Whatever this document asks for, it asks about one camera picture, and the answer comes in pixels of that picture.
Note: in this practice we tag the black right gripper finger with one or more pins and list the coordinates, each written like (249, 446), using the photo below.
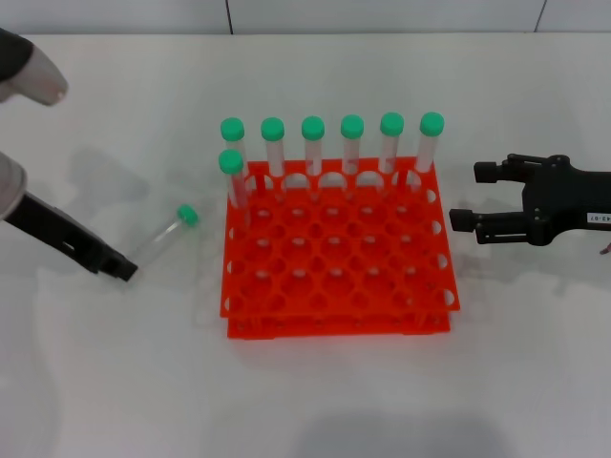
(487, 172)
(464, 220)

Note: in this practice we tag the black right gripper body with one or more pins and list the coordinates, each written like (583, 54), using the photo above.
(568, 200)

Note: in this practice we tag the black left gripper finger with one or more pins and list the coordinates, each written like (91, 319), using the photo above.
(124, 268)

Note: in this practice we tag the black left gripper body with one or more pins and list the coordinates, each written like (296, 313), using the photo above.
(57, 234)

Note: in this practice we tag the green capped clear test tube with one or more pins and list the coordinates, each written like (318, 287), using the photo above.
(392, 124)
(232, 129)
(272, 129)
(352, 126)
(312, 128)
(162, 236)
(230, 161)
(431, 123)

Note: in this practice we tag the orange plastic test tube rack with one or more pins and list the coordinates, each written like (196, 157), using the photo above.
(334, 329)

